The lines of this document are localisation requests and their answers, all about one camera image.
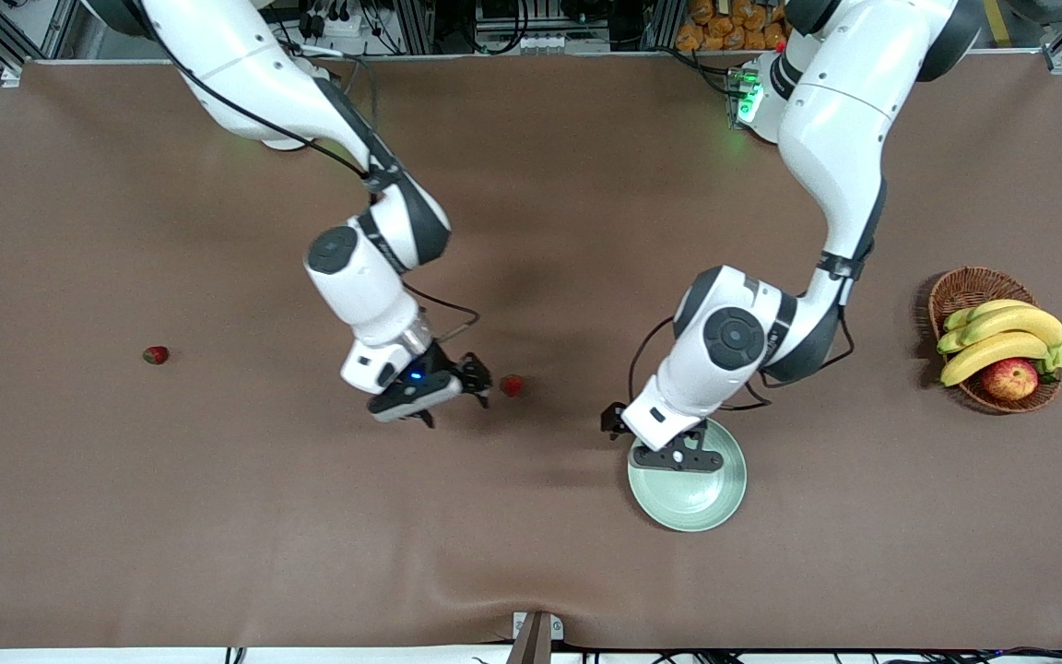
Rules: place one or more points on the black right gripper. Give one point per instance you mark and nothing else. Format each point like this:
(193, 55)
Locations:
(454, 369)

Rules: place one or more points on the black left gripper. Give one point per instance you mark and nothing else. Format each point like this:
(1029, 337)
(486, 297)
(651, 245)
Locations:
(612, 420)

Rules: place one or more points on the red strawberry green calyx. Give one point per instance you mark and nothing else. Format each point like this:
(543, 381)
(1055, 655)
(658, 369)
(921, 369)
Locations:
(513, 385)
(156, 355)

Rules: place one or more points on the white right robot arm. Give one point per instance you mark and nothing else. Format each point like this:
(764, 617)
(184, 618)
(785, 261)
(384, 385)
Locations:
(356, 286)

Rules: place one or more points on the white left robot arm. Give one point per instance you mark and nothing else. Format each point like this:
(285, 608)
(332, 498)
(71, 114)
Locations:
(835, 120)

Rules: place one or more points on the pale green round plate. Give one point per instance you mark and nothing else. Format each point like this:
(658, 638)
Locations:
(688, 503)

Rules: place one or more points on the table cover cloth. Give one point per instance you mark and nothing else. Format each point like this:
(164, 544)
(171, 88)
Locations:
(218, 507)

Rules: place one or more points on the yellow banana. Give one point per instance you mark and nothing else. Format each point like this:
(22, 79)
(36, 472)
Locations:
(987, 312)
(1020, 323)
(992, 352)

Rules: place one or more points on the brown wicker basket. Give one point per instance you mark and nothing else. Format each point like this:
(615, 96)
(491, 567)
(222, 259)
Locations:
(964, 290)

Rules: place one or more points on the red yellow apple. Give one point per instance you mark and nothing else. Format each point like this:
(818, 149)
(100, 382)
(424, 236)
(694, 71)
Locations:
(1010, 380)

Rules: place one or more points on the white power strip black plugs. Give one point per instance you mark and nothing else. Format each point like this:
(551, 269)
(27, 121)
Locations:
(337, 26)

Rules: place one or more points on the black electronics box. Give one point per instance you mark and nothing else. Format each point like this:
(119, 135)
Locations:
(503, 11)

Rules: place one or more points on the pile of orange buns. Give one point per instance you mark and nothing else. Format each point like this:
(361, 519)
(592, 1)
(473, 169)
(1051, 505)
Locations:
(725, 32)

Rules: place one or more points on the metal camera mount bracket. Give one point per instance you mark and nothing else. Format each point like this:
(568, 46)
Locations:
(531, 646)

